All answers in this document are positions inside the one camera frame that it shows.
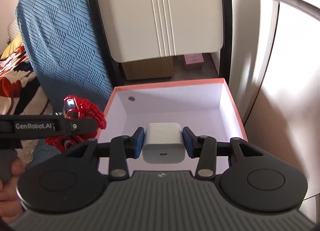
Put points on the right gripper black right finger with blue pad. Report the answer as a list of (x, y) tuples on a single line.
[(204, 148)]

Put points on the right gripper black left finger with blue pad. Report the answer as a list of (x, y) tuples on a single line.
[(122, 148)]

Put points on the white USB-C charger cube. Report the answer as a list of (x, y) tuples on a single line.
[(163, 144)]

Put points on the red toy figure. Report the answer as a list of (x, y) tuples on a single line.
[(78, 108)]

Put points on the person's left hand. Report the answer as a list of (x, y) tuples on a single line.
[(10, 204)]

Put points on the beige floral lace cloth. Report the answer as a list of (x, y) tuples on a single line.
[(35, 151)]

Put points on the red white black blanket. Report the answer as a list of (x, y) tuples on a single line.
[(21, 92)]

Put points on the pink open shoebox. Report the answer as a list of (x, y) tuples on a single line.
[(205, 106)]

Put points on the yellow pillow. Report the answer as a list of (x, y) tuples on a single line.
[(12, 47)]

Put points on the brown cardboard box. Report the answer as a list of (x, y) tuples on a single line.
[(162, 67)]

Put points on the small pink product box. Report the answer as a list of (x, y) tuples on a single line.
[(193, 59)]

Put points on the blue textured sofa cover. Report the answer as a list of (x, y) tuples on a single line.
[(63, 50)]

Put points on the cream white cabinet panel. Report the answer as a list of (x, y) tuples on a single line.
[(144, 29)]

